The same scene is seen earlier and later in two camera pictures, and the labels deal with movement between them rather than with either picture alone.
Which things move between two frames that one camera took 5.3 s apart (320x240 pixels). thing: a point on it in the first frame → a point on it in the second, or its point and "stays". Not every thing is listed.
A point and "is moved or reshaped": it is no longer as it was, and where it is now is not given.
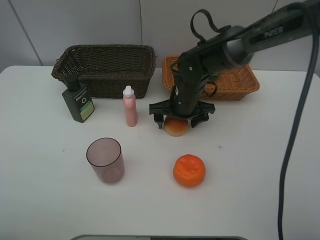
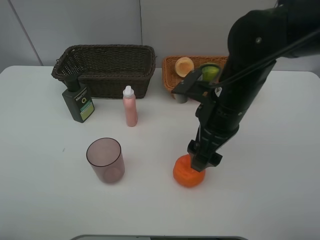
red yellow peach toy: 175,126 is moved or reshaped
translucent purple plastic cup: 105,156 stays
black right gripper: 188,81 → 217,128
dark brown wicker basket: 105,70 stays
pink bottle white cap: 129,102 stays
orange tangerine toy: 189,170 stays
